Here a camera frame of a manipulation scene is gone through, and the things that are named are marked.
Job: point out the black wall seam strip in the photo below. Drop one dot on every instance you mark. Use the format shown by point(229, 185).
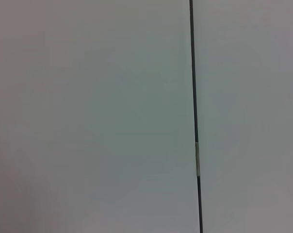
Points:
point(194, 97)

